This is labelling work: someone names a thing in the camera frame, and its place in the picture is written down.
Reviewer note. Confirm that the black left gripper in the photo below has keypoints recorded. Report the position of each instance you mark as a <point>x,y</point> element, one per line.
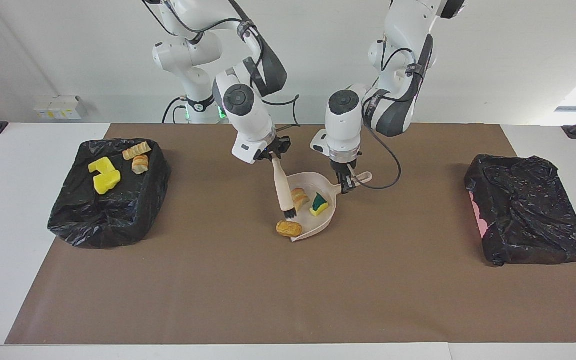
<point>346,166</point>

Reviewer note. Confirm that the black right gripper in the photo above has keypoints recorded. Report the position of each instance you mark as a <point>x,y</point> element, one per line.
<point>279,146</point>

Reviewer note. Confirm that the beige brush black bristles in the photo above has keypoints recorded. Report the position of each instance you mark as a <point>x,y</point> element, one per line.
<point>283,190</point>

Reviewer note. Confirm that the green and yellow sponge piece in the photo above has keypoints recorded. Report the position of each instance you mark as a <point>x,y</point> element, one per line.
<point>319,204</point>

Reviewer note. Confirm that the orange beige striped sponge piece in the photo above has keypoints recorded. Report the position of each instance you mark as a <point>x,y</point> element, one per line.
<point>299,198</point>

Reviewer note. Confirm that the beige plastic dustpan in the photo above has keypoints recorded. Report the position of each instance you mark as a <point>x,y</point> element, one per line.
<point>320,222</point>

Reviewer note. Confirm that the brown bread-shaped sponge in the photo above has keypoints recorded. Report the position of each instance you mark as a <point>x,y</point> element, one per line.
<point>289,229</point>

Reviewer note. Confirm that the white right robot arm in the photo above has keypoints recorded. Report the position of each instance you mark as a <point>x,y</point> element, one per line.
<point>243,105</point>

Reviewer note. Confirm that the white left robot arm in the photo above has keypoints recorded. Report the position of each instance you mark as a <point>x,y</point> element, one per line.
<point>343,120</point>

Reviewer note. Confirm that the black bag lined pink bin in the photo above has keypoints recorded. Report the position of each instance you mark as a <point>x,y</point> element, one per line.
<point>533,215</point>

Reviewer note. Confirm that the brown paper table mat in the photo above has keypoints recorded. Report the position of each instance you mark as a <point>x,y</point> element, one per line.
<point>288,300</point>

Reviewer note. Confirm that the white cardboard box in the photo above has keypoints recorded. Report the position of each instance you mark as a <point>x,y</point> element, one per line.
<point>68,106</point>

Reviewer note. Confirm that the small white box yellow label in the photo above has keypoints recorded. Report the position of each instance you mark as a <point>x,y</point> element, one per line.
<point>42,112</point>

